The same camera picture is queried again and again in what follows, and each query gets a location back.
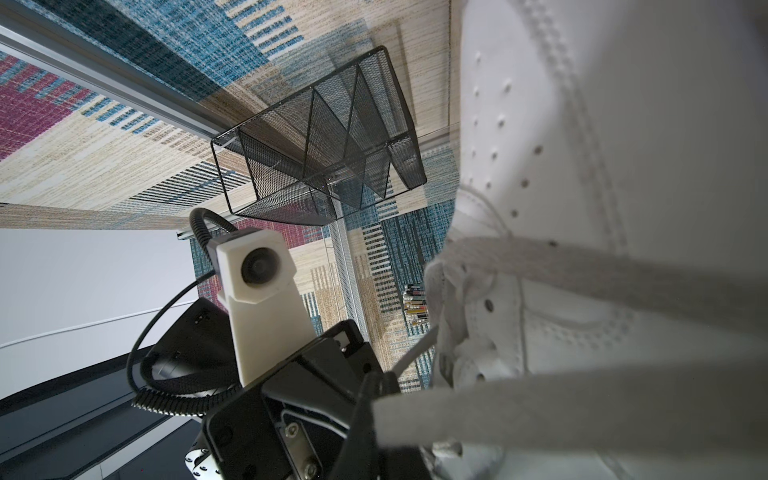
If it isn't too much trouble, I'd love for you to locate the black wire mesh shelf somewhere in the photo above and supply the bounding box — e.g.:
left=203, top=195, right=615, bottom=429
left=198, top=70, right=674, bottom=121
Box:
left=211, top=46, right=427, bottom=226

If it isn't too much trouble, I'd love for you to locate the cup of coloured pencils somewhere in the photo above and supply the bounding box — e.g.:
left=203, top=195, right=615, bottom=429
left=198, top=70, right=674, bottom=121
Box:
left=402, top=284, right=429, bottom=326

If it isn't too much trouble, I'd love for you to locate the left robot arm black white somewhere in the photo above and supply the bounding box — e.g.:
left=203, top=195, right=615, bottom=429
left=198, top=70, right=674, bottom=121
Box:
left=134, top=299, right=382, bottom=479

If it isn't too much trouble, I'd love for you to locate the white leather sneaker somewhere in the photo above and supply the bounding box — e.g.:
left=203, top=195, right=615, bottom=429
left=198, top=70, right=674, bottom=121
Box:
left=371, top=1, right=767, bottom=479

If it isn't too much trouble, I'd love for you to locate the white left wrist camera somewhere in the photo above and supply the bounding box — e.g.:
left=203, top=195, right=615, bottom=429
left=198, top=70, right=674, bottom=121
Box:
left=206, top=228, right=316, bottom=387

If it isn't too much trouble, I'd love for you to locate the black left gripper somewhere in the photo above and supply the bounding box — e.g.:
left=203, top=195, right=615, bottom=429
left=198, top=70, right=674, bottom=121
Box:
left=185, top=320, right=400, bottom=479

